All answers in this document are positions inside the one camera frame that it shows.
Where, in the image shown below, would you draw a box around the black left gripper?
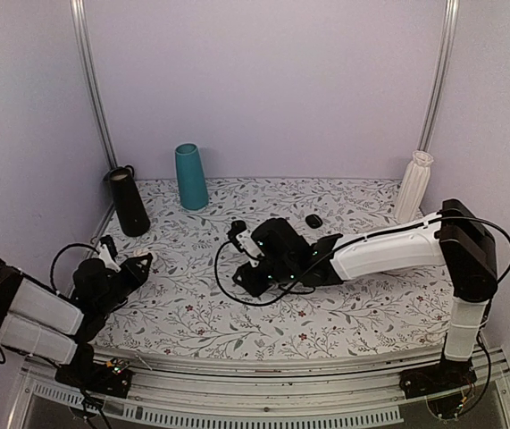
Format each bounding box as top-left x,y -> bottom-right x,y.
96,255 -> 152,317

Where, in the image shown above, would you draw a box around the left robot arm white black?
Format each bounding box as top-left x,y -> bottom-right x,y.
0,254 -> 153,388

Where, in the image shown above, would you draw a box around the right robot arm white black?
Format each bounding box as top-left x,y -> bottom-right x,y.
227,199 -> 499,390

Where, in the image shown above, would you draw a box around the black earbud case right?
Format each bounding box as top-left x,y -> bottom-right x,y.
305,214 -> 322,229

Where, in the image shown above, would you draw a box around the teal tapered vase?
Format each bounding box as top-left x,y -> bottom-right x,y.
175,142 -> 209,211

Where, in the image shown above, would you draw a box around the white ribbed vase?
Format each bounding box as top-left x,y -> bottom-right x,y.
394,150 -> 434,223

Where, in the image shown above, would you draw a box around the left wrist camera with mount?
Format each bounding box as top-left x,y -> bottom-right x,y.
96,235 -> 121,273

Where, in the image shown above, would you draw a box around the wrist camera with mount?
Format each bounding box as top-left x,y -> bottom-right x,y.
227,220 -> 263,260
96,235 -> 121,273

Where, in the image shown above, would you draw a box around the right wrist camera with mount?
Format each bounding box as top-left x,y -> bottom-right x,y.
227,220 -> 263,260

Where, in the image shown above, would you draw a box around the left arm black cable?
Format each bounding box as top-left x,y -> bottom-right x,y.
49,242 -> 99,296

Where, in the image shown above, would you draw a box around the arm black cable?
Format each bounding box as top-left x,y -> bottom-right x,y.
49,242 -> 99,296
214,209 -> 510,403

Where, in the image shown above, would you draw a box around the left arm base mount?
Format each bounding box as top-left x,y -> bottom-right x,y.
54,344 -> 133,399

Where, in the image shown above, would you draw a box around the metal front rail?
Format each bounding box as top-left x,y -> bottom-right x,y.
7,347 -> 510,428

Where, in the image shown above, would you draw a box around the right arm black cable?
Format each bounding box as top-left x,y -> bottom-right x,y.
214,209 -> 510,403

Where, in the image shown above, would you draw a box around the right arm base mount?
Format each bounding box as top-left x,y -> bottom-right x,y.
399,344 -> 477,399

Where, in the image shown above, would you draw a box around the left metal frame post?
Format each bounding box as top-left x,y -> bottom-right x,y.
69,0 -> 118,167

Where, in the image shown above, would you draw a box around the metal frame post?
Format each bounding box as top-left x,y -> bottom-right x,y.
418,0 -> 460,152
69,0 -> 118,167

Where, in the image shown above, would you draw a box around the right metal frame post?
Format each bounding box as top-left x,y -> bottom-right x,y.
418,0 -> 460,152

